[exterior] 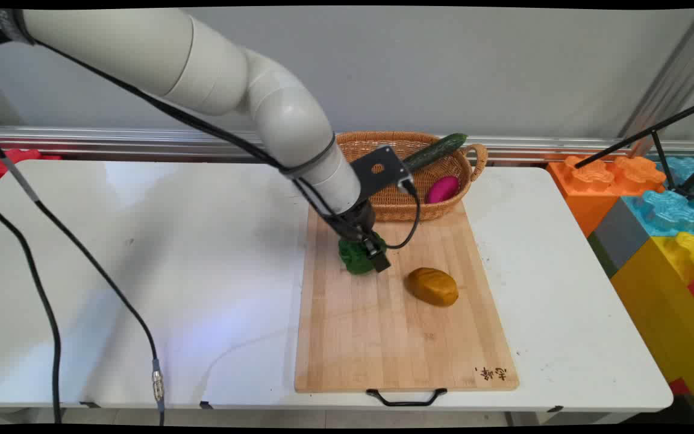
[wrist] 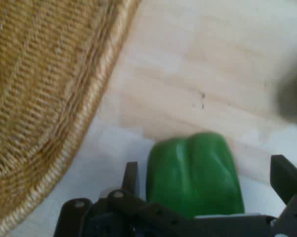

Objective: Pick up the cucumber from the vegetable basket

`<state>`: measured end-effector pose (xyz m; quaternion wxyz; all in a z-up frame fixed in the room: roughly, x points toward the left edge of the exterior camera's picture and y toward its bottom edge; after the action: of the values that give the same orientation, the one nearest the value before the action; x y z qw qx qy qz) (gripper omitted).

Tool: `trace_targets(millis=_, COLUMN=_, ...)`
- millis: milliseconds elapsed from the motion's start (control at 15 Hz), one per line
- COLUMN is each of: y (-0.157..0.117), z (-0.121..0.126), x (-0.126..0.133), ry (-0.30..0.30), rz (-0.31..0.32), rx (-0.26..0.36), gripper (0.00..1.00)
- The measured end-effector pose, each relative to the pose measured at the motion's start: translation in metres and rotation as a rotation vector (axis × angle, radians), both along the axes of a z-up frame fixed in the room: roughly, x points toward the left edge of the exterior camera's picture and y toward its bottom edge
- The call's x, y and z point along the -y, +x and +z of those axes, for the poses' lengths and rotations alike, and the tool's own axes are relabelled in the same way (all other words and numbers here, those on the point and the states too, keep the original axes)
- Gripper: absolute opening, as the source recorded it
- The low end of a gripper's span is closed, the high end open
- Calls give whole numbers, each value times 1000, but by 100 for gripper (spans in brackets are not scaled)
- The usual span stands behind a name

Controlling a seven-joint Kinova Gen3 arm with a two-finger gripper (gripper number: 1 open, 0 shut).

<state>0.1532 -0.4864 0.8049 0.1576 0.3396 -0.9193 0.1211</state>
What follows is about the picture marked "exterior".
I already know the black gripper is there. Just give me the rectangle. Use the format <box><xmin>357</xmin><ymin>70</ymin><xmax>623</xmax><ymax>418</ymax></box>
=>
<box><xmin>330</xmin><ymin>200</ymin><xmax>392</xmax><ymax>273</ymax></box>

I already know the green toy leafy vegetable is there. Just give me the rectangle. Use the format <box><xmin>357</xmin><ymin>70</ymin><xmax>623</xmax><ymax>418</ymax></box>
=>
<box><xmin>339</xmin><ymin>235</ymin><xmax>388</xmax><ymax>276</ymax></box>

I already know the dark green cucumber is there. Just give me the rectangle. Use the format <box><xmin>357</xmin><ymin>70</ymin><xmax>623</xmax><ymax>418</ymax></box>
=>
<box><xmin>401</xmin><ymin>133</ymin><xmax>469</xmax><ymax>174</ymax></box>

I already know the woven wicker basket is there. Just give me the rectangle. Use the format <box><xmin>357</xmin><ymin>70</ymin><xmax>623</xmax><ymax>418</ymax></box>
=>
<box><xmin>335</xmin><ymin>131</ymin><xmax>489</xmax><ymax>222</ymax></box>

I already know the brown toy potato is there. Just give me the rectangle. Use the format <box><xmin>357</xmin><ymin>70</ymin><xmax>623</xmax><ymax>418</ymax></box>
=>
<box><xmin>407</xmin><ymin>267</ymin><xmax>460</xmax><ymax>308</ymax></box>

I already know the bamboo cutting board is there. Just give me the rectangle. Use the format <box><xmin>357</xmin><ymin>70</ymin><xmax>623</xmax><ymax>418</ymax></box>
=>
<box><xmin>294</xmin><ymin>202</ymin><xmax>520</xmax><ymax>394</ymax></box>

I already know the orange giant building block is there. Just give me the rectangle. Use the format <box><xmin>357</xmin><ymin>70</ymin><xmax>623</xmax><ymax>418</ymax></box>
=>
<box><xmin>548</xmin><ymin>155</ymin><xmax>667</xmax><ymax>237</ymax></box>

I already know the grey giant building block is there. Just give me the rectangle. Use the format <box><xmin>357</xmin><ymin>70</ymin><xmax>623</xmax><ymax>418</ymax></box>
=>
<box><xmin>587</xmin><ymin>198</ymin><xmax>650</xmax><ymax>279</ymax></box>

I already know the yellow giant building block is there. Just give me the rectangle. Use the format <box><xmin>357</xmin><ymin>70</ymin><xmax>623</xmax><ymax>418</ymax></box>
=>
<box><xmin>611</xmin><ymin>231</ymin><xmax>694</xmax><ymax>424</ymax></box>

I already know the blue giant building block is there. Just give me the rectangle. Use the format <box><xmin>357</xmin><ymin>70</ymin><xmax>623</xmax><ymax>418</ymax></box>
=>
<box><xmin>621</xmin><ymin>156</ymin><xmax>694</xmax><ymax>237</ymax></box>

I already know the black tripod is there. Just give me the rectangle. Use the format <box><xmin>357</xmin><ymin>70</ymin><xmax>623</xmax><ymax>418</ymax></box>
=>
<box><xmin>575</xmin><ymin>95</ymin><xmax>694</xmax><ymax>201</ymax></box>

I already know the red studded building block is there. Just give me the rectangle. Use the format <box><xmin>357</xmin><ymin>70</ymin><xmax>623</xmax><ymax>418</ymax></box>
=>
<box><xmin>0</xmin><ymin>147</ymin><xmax>62</xmax><ymax>186</ymax></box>

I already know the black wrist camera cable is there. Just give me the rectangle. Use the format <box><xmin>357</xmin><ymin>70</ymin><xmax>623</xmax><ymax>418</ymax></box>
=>
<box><xmin>383</xmin><ymin>186</ymin><xmax>422</xmax><ymax>250</ymax></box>

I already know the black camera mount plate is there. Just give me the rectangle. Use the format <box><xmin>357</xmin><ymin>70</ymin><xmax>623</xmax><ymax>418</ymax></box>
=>
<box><xmin>350</xmin><ymin>145</ymin><xmax>411</xmax><ymax>203</ymax></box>

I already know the horizontal aluminium rail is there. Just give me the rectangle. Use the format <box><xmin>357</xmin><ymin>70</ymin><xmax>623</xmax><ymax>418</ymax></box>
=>
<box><xmin>0</xmin><ymin>125</ymin><xmax>694</xmax><ymax>165</ymax></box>

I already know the black cable with metal connector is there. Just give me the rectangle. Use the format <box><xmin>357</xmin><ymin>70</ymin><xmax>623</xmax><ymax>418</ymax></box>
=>
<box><xmin>0</xmin><ymin>112</ymin><xmax>166</xmax><ymax>426</ymax></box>

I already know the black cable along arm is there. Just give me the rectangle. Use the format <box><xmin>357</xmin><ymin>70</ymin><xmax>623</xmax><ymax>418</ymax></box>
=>
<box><xmin>0</xmin><ymin>29</ymin><xmax>378</xmax><ymax>254</ymax></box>

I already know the slanted aluminium profile post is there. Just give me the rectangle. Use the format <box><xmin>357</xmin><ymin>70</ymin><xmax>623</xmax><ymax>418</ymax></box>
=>
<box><xmin>617</xmin><ymin>8</ymin><xmax>694</xmax><ymax>159</ymax></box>

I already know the plain black hanging cable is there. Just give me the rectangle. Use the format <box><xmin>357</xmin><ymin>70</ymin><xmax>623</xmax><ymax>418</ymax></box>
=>
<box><xmin>0</xmin><ymin>194</ymin><xmax>63</xmax><ymax>424</ymax></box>

